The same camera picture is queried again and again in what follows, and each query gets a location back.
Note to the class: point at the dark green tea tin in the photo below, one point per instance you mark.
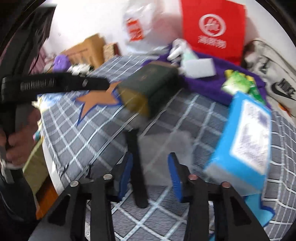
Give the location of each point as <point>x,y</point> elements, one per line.
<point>149,88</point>

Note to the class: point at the white sponge block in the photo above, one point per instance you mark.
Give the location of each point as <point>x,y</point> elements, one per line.
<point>199,68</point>

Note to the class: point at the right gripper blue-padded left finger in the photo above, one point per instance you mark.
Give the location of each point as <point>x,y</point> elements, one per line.
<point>66,218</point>

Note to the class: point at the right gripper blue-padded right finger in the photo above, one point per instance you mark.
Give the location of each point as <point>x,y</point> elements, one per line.
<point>233,219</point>

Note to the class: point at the purple plush toy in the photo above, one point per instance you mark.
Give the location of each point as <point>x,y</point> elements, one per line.
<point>61,63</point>

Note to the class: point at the red Haidilao paper bag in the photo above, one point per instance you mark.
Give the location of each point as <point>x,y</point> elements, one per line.
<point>214,27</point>

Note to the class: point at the green wet wipes packet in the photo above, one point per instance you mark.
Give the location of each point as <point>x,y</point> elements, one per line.
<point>254,92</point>

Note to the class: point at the wooden bed headboard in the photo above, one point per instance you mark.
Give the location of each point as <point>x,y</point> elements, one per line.
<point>90,51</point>

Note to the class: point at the light green tissue pack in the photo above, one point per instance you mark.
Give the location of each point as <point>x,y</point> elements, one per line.
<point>235,84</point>

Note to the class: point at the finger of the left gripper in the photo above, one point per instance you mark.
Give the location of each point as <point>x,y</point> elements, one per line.
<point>78,83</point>

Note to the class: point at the blue tissue box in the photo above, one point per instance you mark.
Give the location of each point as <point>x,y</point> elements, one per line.
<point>243,152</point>

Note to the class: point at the brown patterned book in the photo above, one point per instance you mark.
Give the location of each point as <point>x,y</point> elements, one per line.
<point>110,50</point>

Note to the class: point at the purple towel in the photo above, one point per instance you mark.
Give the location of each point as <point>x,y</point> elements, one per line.
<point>210,87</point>

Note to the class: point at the white Miniso plastic bag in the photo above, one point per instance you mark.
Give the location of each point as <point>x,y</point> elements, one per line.
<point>148,29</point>

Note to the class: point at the person's left hand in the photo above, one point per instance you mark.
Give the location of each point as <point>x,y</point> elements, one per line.
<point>22,141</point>

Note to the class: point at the grey Nike waist bag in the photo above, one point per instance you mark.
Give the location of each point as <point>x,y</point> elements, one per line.
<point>264,60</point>

